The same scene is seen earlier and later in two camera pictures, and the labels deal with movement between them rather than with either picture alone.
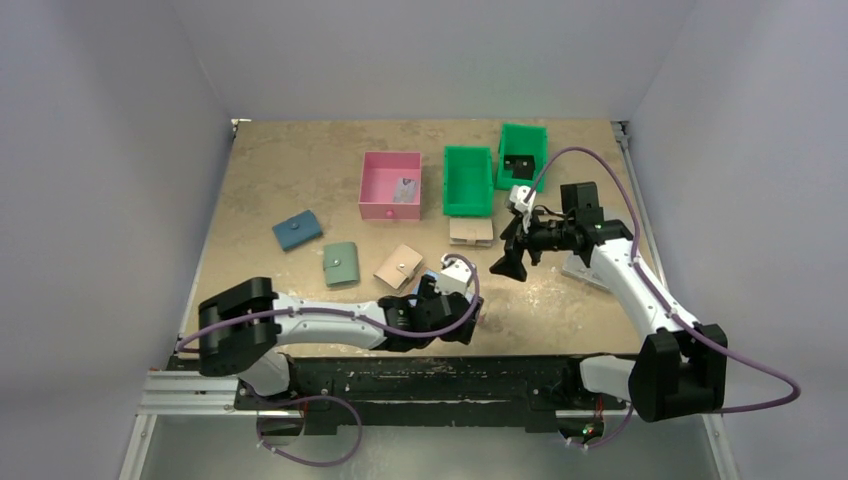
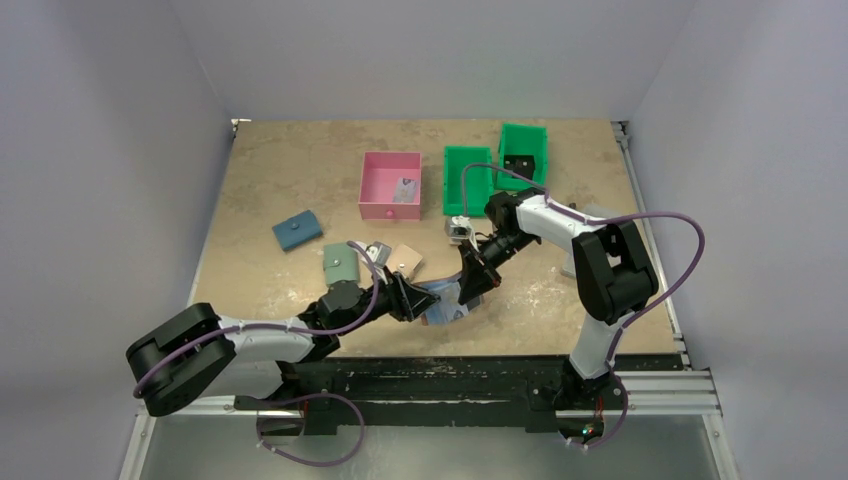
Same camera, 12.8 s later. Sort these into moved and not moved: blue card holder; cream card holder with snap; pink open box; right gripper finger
Moved: right gripper finger
Not moved: cream card holder with snap; blue card holder; pink open box
